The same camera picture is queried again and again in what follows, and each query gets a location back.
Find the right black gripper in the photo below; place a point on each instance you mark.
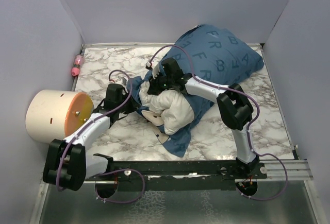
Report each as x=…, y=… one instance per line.
x=155, y=89

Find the white pillow with red logo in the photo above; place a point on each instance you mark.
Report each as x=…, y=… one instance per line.
x=169, y=109

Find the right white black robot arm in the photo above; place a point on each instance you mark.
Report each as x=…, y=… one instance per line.
x=234, y=105

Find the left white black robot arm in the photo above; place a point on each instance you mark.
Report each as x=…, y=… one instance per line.
x=67, y=166

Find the pink small bottle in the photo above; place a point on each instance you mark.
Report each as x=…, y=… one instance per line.
x=79, y=59

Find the cream cylinder with orange lid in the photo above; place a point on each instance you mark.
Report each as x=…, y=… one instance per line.
x=54, y=114

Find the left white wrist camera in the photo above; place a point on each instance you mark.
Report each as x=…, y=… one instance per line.
x=122, y=81

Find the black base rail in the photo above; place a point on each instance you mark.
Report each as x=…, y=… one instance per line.
x=133, y=176

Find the aluminium frame rail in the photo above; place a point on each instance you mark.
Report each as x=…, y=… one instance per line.
x=297, y=170

